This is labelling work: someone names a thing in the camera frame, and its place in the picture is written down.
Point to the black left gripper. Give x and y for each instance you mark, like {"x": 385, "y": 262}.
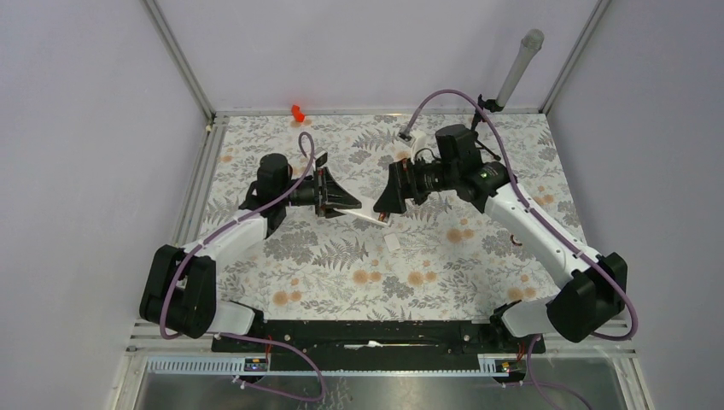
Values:
{"x": 332, "y": 195}

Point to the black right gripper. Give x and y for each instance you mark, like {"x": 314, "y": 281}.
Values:
{"x": 402, "y": 184}

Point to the white battery cover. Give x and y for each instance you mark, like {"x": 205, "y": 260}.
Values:
{"x": 392, "y": 242}

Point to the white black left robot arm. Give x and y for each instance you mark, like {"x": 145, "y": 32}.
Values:
{"x": 181, "y": 295}

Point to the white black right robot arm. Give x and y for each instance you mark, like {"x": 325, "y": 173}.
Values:
{"x": 591, "y": 286}

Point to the floral patterned table mat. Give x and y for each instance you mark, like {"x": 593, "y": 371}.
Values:
{"x": 454, "y": 263}

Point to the small red plastic block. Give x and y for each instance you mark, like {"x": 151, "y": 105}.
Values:
{"x": 298, "y": 115}

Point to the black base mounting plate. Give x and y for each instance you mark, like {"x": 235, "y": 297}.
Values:
{"x": 407, "y": 342}

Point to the grey metal pole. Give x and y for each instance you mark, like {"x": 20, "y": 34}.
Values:
{"x": 530, "y": 45}

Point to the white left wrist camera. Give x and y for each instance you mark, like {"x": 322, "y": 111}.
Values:
{"x": 320, "y": 159}

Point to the white slotted cable duct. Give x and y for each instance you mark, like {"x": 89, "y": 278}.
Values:
{"x": 476, "y": 365}

